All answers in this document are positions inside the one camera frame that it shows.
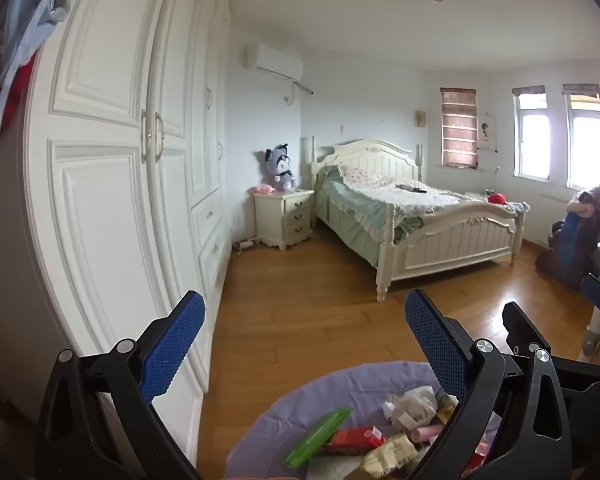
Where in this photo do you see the white floral quilt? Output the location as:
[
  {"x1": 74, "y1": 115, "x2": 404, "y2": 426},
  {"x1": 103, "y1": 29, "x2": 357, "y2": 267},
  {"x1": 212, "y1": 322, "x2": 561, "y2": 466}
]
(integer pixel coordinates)
[{"x1": 337, "y1": 165, "x2": 478, "y2": 212}]

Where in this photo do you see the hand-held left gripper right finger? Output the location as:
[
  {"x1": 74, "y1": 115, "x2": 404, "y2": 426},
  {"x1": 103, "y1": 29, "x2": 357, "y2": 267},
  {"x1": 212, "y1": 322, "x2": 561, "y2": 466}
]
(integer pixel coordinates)
[{"x1": 404, "y1": 288, "x2": 574, "y2": 480}]

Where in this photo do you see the green rectangular packet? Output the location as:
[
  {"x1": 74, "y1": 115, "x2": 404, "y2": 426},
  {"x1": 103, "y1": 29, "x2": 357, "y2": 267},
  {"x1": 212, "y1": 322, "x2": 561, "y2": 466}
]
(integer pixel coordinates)
[{"x1": 281, "y1": 407, "x2": 353, "y2": 468}]

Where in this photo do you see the grey plush toy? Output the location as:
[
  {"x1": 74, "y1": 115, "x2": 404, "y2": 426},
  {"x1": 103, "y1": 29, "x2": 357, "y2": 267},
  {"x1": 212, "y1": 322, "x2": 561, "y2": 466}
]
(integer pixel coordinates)
[{"x1": 264, "y1": 143, "x2": 297, "y2": 193}]

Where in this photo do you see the red roller blind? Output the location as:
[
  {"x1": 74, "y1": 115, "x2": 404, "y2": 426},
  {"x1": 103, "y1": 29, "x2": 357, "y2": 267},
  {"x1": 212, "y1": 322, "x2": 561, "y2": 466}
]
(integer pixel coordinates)
[{"x1": 440, "y1": 87, "x2": 480, "y2": 168}]

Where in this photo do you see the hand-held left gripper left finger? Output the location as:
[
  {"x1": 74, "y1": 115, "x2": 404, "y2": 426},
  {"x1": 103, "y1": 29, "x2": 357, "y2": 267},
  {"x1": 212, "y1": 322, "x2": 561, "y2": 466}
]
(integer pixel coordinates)
[{"x1": 34, "y1": 290, "x2": 206, "y2": 480}]

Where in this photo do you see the white panelled wardrobe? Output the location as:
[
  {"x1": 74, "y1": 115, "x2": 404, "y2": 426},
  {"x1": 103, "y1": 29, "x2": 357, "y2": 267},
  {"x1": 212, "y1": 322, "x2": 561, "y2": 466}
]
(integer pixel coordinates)
[{"x1": 20, "y1": 0, "x2": 233, "y2": 461}]

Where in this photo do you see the pale yellow wrapper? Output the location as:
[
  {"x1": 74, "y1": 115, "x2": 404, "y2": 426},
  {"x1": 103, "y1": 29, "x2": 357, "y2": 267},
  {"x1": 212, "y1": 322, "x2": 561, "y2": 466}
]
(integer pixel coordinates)
[{"x1": 357, "y1": 434, "x2": 418, "y2": 480}]

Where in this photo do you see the pink hair roller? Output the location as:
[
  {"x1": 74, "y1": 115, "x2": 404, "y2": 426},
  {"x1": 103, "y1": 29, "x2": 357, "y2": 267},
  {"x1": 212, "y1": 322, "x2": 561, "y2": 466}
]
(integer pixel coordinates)
[{"x1": 411, "y1": 424, "x2": 446, "y2": 444}]

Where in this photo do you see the blue cloth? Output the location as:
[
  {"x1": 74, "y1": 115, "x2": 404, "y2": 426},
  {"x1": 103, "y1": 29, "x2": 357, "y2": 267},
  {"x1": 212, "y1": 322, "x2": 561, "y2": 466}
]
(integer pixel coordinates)
[{"x1": 562, "y1": 210, "x2": 593, "y2": 281}]

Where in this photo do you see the green ruffled bed sheet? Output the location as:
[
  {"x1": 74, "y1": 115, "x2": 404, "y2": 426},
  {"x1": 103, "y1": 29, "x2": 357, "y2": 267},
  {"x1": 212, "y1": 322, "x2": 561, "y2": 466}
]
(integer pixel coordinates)
[{"x1": 314, "y1": 164, "x2": 530, "y2": 256}]

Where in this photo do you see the light blue hanging garment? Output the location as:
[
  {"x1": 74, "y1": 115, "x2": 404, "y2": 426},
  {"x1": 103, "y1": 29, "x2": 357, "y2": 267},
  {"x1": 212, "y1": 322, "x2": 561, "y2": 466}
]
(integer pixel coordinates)
[{"x1": 0, "y1": 0, "x2": 78, "y2": 233}]

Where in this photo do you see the red hanging garment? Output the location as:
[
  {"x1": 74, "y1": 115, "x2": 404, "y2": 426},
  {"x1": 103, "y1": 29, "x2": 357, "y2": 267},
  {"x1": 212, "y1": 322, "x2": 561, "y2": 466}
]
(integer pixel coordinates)
[{"x1": 0, "y1": 52, "x2": 38, "y2": 138}]

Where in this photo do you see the red box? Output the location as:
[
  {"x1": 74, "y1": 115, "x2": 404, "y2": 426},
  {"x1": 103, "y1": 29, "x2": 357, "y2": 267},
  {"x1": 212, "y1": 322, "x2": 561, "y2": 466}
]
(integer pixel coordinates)
[{"x1": 322, "y1": 425, "x2": 386, "y2": 456}]

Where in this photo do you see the gold foil wrapper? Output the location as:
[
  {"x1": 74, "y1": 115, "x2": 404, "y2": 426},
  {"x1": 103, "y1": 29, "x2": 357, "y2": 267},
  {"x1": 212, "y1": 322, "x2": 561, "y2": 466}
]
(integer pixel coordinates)
[{"x1": 436, "y1": 394, "x2": 460, "y2": 423}]

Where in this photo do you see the cream nightstand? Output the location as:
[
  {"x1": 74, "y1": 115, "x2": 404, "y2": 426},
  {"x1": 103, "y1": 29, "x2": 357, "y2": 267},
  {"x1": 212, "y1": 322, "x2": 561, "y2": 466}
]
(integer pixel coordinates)
[{"x1": 253, "y1": 189, "x2": 315, "y2": 251}]

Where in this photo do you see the white wall picture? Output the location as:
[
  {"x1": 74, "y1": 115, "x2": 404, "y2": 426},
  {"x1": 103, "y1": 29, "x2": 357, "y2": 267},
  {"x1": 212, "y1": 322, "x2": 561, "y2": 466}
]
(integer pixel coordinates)
[{"x1": 480, "y1": 112, "x2": 497, "y2": 152}]

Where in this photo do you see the white plastic bag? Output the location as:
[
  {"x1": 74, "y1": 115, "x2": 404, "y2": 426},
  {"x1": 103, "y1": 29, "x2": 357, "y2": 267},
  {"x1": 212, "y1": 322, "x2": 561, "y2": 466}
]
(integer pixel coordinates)
[{"x1": 382, "y1": 385, "x2": 441, "y2": 431}]

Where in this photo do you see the brown chair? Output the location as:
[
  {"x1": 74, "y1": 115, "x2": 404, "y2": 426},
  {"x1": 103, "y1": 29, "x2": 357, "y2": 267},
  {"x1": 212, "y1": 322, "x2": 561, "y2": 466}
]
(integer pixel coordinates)
[{"x1": 536, "y1": 184, "x2": 600, "y2": 291}]

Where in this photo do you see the cream wooden bed frame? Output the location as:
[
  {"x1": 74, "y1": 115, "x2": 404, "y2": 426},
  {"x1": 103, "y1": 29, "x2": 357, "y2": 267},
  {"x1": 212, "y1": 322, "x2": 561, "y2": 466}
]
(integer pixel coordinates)
[{"x1": 310, "y1": 136, "x2": 527, "y2": 303}]

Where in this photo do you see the white framed window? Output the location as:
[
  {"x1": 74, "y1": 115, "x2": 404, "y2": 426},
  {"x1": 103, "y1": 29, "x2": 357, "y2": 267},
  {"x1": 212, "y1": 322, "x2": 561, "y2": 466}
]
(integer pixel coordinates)
[
  {"x1": 562, "y1": 83, "x2": 600, "y2": 191},
  {"x1": 512, "y1": 86, "x2": 551, "y2": 178}
]

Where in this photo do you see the white wall air conditioner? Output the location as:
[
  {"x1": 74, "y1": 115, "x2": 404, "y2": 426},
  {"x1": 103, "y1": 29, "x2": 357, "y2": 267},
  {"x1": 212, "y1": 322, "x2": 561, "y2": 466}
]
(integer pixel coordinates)
[{"x1": 244, "y1": 43, "x2": 315, "y2": 96}]

